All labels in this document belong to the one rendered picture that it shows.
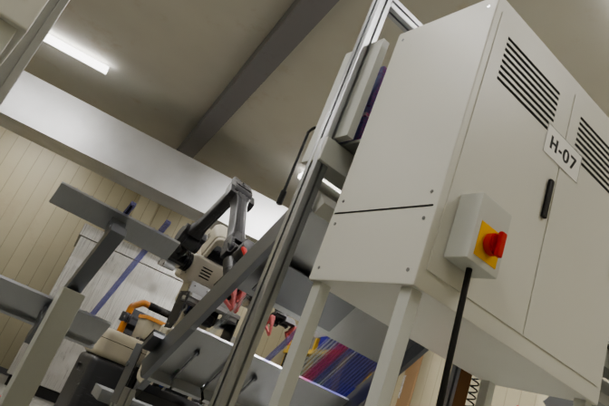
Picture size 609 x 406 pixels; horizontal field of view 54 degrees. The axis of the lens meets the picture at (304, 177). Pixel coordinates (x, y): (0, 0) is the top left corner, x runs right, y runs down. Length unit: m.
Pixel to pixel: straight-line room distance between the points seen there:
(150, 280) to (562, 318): 7.33
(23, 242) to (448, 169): 9.01
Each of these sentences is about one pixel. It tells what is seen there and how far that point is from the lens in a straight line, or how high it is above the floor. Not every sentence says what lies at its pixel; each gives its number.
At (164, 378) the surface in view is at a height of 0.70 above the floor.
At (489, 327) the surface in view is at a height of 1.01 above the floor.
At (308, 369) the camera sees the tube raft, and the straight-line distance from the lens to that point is 2.00.
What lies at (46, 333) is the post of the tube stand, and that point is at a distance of 1.67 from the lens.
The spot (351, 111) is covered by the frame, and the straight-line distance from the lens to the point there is 1.58.
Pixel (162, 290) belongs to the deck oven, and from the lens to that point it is 8.52.
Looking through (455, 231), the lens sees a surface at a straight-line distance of 1.20.
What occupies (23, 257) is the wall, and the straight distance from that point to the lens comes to 9.90.
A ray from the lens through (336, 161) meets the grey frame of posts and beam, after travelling 1.55.
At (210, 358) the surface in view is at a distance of 1.88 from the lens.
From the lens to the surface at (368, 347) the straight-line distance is 1.98.
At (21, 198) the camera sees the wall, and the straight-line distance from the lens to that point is 10.03.
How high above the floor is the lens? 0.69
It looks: 22 degrees up
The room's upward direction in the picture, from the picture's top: 22 degrees clockwise
